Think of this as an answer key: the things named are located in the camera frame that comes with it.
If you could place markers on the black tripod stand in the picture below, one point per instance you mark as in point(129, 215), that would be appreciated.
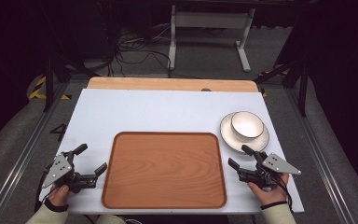
point(303, 84)
point(49, 81)

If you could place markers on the person's left hand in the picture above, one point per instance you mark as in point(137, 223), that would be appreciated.
point(59, 196)

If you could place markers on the white plate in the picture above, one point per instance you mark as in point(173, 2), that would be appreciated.
point(230, 137)

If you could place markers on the black right wristband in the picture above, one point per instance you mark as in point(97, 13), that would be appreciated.
point(273, 204)

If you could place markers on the person's right hand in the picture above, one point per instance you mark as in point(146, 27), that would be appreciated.
point(273, 196)

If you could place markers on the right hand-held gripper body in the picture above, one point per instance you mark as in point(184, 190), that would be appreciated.
point(276, 165)

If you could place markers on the wooden tray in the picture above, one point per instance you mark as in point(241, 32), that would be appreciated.
point(164, 171)

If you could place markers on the yellow black hazard tape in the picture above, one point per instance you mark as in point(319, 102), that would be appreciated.
point(38, 90)
point(272, 73)

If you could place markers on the white bowl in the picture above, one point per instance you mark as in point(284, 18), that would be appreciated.
point(247, 126)

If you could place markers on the white metal stand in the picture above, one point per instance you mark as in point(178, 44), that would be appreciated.
point(211, 19)

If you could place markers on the black wristband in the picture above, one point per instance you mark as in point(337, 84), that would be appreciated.
point(54, 208)
point(273, 204)

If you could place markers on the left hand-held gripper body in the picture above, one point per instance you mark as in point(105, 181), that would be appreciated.
point(57, 169)

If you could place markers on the black left wristband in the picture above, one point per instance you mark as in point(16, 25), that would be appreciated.
point(54, 208)

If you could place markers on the white table cover board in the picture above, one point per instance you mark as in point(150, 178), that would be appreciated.
point(155, 109)

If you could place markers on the aluminium floor rail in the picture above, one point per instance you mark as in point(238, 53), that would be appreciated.
point(323, 155)
point(21, 158)

